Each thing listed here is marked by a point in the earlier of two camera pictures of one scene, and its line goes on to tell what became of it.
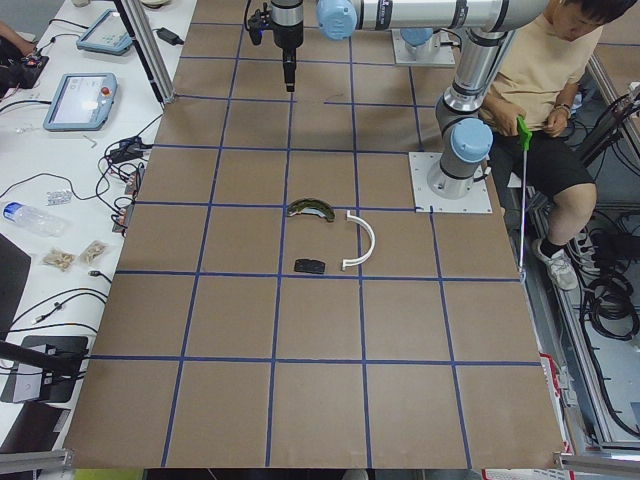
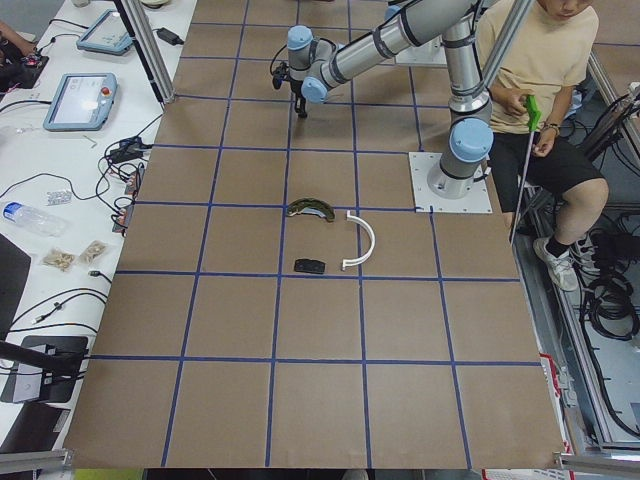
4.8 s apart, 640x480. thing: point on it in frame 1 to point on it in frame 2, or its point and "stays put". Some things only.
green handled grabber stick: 524,140 to 534,111
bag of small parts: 58,259 stays put
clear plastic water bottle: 34,219 stays put
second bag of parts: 93,251 stays put
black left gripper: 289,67 to 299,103
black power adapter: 168,36 stays put
